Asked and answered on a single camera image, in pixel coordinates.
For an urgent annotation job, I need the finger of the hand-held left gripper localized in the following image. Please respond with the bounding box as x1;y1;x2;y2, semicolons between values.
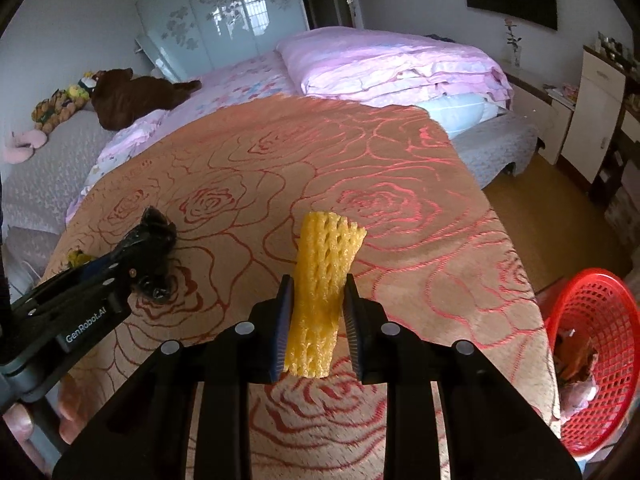
10;246;132;318
104;259;152;293

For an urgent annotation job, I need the yellow green plush toy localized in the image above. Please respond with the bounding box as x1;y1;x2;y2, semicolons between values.
31;86;94;135

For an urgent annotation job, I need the pink floral bedsheet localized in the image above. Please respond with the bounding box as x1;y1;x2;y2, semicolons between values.
65;50;307;222

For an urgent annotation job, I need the small black plastic bag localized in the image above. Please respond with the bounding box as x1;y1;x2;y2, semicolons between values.
117;206;177;304

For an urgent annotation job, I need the pink plush toy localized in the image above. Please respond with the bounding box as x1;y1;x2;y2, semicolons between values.
2;129;48;165

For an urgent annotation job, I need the flower in vase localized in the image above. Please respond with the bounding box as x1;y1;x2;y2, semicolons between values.
502;17;524;69

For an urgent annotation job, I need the yellow foam fruit net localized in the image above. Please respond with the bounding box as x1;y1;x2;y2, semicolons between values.
282;211;368;379

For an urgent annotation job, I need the light blue pillow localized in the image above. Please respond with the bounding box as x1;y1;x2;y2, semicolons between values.
414;92;502;141

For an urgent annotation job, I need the low white cabinet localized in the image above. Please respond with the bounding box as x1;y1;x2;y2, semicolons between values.
500;62;576;166

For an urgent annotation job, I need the cluttered side desk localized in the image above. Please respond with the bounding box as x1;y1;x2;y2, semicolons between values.
590;105;640;247

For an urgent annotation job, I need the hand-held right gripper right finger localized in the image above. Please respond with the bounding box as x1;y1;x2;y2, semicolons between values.
341;274;583;480

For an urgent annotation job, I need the bed with grey cover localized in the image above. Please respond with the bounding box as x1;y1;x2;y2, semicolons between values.
0;25;540;286

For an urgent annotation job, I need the stack of magazines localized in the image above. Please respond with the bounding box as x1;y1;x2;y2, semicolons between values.
546;82;581;107

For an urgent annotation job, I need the clutter on cabinet top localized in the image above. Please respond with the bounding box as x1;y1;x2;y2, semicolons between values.
595;30;640;77

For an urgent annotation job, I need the brown teddy bear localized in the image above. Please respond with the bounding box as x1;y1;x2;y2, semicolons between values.
90;68;202;131

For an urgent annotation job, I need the floral glass wardrobe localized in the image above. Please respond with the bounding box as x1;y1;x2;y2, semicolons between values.
134;0;311;84

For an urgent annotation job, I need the orange rose pattern blanket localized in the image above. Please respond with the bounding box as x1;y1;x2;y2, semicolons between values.
37;95;559;480

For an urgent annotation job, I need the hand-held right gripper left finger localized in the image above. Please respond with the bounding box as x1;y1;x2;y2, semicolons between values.
51;274;296;480

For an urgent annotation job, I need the person's left hand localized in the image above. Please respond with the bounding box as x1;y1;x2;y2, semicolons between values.
0;375;95;461

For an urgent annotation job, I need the pink quilt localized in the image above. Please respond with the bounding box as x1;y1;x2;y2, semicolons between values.
276;26;514;109

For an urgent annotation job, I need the tall white cabinet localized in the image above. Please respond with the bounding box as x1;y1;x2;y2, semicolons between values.
560;45;629;186

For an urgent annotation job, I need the red plastic basket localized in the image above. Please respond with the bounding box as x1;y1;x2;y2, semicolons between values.
544;268;640;457

